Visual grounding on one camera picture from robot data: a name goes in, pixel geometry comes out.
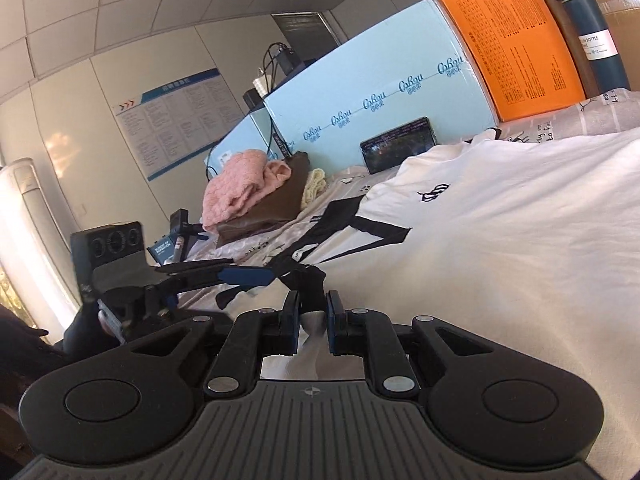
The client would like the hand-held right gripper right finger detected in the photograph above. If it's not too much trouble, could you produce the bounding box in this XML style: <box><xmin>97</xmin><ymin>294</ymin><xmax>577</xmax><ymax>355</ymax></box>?
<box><xmin>325</xmin><ymin>290</ymin><xmax>503</xmax><ymax>395</ymax></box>

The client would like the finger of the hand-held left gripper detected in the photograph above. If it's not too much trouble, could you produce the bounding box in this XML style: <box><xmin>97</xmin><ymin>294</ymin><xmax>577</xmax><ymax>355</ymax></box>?
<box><xmin>165</xmin><ymin>266</ymin><xmax>276</xmax><ymax>295</ymax></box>
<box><xmin>156</xmin><ymin>258</ymin><xmax>236</xmax><ymax>276</ymax></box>

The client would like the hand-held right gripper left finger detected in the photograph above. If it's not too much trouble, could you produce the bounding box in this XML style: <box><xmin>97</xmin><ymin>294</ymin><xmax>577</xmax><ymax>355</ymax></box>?
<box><xmin>127</xmin><ymin>290</ymin><xmax>302</xmax><ymax>393</ymax></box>

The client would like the white t-shirt with black print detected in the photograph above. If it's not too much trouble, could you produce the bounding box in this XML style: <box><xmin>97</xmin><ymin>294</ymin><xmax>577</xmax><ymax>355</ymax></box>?
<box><xmin>215</xmin><ymin>127</ymin><xmax>640</xmax><ymax>480</ymax></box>

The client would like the person's left forearm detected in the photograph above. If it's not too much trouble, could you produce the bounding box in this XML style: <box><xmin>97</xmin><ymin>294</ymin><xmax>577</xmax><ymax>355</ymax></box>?
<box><xmin>0</xmin><ymin>304</ymin><xmax>101</xmax><ymax>376</ymax></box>

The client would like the dark teal box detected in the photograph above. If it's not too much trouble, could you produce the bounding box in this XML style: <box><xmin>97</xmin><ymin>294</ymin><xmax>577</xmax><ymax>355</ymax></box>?
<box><xmin>146</xmin><ymin>242</ymin><xmax>176</xmax><ymax>267</ymax></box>

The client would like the black spare gripper device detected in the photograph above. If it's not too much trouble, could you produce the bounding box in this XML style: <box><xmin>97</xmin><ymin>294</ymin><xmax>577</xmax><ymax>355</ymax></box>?
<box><xmin>169</xmin><ymin>208</ymin><xmax>208</xmax><ymax>263</ymax></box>

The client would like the brown leather garment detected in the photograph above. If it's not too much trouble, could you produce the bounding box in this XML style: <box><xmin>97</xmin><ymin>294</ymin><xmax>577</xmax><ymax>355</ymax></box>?
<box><xmin>215</xmin><ymin>152</ymin><xmax>312</xmax><ymax>248</ymax></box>

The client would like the pink knit sweater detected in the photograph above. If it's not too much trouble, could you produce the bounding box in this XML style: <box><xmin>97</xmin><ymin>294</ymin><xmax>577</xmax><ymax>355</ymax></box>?
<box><xmin>201</xmin><ymin>150</ymin><xmax>292</xmax><ymax>228</ymax></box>

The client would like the white standing air conditioner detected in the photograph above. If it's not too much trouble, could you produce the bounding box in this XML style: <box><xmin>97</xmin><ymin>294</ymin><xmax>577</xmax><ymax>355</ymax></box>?
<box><xmin>0</xmin><ymin>157</ymin><xmax>83</xmax><ymax>346</ymax></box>

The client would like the cream knit garment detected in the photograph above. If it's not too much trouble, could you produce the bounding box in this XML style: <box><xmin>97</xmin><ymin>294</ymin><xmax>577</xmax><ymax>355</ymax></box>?
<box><xmin>300</xmin><ymin>168</ymin><xmax>327</xmax><ymax>208</ymax></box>

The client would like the light blue box with label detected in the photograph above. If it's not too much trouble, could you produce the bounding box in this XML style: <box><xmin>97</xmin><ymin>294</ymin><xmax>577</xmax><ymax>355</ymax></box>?
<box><xmin>204</xmin><ymin>107</ymin><xmax>273</xmax><ymax>181</ymax></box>

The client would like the black smartphone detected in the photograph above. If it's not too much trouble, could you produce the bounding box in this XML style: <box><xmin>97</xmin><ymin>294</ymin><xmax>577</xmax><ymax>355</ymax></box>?
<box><xmin>360</xmin><ymin>116</ymin><xmax>436</xmax><ymax>175</ymax></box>

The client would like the tall black power adapter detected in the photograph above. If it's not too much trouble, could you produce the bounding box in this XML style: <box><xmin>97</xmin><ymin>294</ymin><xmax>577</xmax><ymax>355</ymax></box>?
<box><xmin>277</xmin><ymin>49</ymin><xmax>306</xmax><ymax>75</ymax></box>

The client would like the grey window blind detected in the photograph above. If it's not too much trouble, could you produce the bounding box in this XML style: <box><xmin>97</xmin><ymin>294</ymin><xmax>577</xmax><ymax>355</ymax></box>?
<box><xmin>271</xmin><ymin>11</ymin><xmax>343</xmax><ymax>48</ymax></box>

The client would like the light blue box with tape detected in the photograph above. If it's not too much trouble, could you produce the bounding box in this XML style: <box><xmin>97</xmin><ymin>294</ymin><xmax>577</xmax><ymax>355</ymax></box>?
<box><xmin>262</xmin><ymin>0</ymin><xmax>501</xmax><ymax>176</ymax></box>

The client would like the orange printed board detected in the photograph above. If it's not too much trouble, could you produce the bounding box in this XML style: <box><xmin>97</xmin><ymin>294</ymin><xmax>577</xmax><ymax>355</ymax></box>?
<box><xmin>439</xmin><ymin>0</ymin><xmax>587</xmax><ymax>122</ymax></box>

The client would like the dark teal bottle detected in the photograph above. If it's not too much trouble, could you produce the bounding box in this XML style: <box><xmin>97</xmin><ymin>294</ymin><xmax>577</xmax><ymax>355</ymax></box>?
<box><xmin>547</xmin><ymin>0</ymin><xmax>632</xmax><ymax>92</ymax></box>

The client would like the brown cardboard box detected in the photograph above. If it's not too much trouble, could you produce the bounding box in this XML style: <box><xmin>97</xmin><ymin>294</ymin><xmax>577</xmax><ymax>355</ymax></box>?
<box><xmin>520</xmin><ymin>0</ymin><xmax>640</xmax><ymax>101</ymax></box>

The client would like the black cable beside box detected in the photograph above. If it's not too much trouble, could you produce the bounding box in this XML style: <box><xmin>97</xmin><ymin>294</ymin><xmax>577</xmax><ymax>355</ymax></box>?
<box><xmin>205</xmin><ymin>144</ymin><xmax>222</xmax><ymax>182</ymax></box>

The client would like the wall poster with blue border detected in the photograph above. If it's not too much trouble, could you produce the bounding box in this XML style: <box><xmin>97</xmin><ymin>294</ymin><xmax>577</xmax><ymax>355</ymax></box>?
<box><xmin>114</xmin><ymin>67</ymin><xmax>246</xmax><ymax>182</ymax></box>

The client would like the black adapter cable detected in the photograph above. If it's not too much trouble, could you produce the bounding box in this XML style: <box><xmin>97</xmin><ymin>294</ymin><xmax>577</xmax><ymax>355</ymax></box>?
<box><xmin>260</xmin><ymin>42</ymin><xmax>296</xmax><ymax>86</ymax></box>

